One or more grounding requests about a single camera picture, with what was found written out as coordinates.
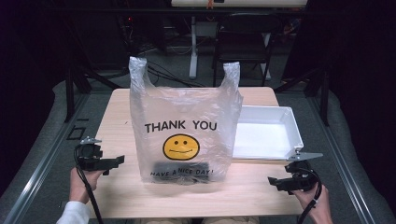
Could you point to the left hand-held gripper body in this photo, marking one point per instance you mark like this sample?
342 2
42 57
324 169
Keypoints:
89 157

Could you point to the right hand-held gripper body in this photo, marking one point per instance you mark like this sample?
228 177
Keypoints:
303 180

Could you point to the black oblong box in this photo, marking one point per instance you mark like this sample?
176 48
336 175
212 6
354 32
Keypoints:
180 171

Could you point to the clear smiley plastic bag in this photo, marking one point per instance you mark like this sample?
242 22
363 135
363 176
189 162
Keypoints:
186 105

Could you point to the person's left hand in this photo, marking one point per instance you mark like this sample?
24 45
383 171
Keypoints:
79 186

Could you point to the person's right hand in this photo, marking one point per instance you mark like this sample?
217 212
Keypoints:
320 208

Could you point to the white plastic tray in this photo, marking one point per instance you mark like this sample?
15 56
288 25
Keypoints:
264 137

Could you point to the person's left white sleeve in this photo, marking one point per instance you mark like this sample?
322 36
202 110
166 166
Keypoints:
74 214

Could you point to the black metal stand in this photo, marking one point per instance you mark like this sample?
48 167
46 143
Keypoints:
325 96
70 93

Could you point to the white desk leg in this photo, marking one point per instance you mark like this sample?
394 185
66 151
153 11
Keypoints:
193 46

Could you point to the black folding chair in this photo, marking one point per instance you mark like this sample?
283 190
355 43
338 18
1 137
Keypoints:
243 37

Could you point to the orange clamp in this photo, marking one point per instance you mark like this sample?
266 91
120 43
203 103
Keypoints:
210 3

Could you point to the metal floor rail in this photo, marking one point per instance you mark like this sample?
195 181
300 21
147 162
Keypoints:
37 174
342 161

